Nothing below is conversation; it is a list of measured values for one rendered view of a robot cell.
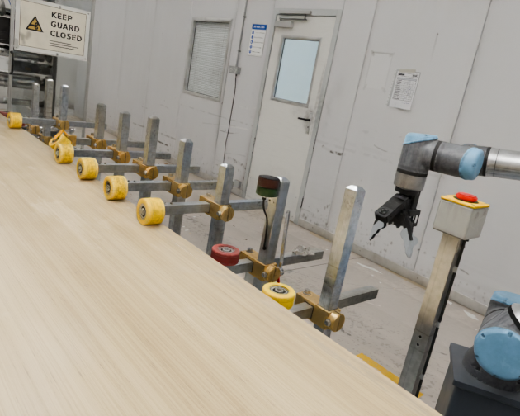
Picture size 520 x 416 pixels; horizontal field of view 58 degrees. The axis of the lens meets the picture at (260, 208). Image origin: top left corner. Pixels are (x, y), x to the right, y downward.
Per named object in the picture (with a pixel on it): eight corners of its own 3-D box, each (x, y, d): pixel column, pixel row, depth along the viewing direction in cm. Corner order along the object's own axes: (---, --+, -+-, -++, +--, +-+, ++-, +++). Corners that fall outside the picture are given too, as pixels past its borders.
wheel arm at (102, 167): (195, 171, 210) (196, 163, 209) (199, 173, 207) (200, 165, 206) (83, 170, 177) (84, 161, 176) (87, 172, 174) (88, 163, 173)
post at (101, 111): (95, 200, 233) (103, 102, 220) (97, 202, 230) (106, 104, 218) (87, 200, 230) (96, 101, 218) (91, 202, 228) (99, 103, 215)
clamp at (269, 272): (249, 263, 146) (252, 248, 145) (278, 281, 137) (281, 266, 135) (235, 266, 142) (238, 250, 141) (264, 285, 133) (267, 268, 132)
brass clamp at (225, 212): (210, 208, 161) (213, 194, 160) (234, 221, 152) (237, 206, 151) (196, 209, 157) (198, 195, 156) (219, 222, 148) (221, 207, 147)
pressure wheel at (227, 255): (223, 276, 139) (229, 241, 136) (239, 288, 133) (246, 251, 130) (200, 281, 134) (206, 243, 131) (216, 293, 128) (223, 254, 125)
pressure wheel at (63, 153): (75, 160, 191) (68, 165, 197) (73, 141, 192) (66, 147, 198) (60, 159, 187) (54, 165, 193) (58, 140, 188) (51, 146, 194)
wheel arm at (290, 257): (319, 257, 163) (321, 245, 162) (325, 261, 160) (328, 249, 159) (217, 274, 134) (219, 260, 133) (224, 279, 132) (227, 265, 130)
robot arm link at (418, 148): (437, 136, 131) (402, 129, 136) (425, 179, 134) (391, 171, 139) (444, 136, 139) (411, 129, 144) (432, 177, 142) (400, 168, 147)
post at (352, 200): (314, 354, 126) (355, 183, 114) (323, 361, 124) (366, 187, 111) (305, 357, 124) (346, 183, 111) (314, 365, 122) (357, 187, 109)
